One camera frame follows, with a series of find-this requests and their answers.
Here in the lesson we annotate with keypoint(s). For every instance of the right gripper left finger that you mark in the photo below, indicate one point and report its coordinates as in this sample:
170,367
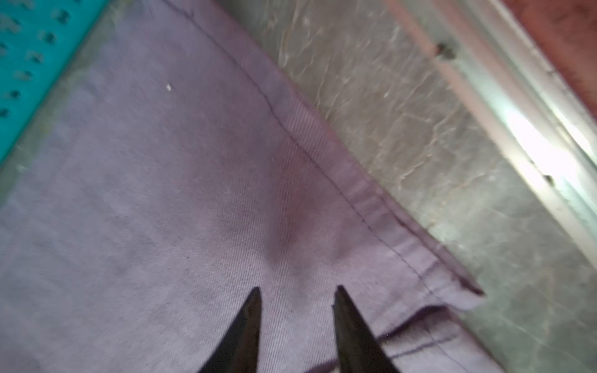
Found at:
238,350

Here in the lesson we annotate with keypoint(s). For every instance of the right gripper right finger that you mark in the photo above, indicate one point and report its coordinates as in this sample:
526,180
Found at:
357,349

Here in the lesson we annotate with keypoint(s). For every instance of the purple trousers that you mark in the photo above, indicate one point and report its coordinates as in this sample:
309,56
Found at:
185,170

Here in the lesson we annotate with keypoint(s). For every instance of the teal plastic basket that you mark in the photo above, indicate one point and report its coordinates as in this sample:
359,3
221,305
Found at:
38,39

